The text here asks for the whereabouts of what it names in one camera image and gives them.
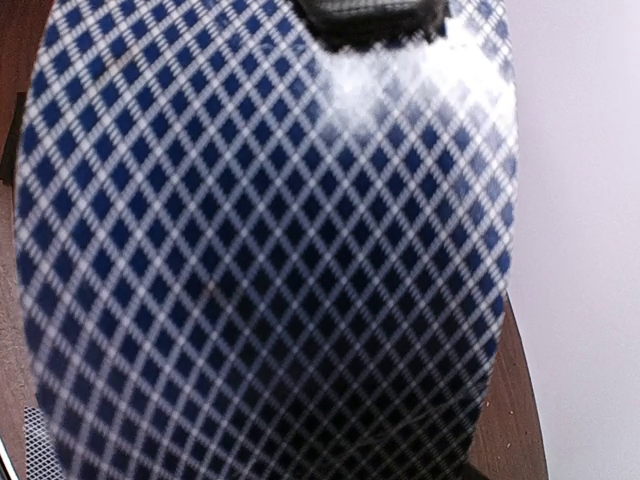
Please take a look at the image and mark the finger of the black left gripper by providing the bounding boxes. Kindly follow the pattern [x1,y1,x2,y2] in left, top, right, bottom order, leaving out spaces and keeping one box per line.
[292,0,450,52]

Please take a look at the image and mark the black poker play mat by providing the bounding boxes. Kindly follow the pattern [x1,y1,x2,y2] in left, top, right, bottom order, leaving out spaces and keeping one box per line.
[1,92,27,186]

